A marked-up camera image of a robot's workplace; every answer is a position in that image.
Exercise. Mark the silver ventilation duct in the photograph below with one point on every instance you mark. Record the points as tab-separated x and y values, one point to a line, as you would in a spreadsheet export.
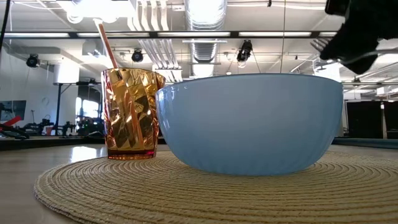
205	53

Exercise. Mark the round woven straw placemat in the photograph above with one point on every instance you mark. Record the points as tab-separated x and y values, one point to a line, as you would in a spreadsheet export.
199	199

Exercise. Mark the black pole stand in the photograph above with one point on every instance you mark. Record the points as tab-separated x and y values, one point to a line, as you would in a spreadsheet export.
58	109

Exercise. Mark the amber faceted plastic tumbler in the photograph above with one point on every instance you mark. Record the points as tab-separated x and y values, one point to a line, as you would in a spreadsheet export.
124	137

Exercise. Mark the black partition panel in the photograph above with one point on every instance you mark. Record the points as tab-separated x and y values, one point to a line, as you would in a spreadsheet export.
363	119
391	119

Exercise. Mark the red bar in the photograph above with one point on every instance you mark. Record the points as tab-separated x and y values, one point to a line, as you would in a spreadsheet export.
12	121

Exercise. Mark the dark wall screen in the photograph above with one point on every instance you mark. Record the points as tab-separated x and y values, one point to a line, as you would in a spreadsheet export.
12	109

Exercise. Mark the silver metal fork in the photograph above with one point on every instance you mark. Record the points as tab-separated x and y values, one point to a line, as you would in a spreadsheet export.
388	51

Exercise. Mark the light blue bowl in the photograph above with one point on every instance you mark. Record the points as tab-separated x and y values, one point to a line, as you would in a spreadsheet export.
248	124

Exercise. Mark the orange drinking straw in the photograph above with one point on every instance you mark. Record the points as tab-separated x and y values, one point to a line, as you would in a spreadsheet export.
107	43

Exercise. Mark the black background equipment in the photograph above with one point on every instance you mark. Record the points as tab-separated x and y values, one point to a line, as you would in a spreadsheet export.
38	127

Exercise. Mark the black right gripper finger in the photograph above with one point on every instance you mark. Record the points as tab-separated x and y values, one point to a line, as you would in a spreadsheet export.
360	65
351	43

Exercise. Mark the black overhead camera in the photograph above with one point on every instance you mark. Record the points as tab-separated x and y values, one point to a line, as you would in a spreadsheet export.
245	49

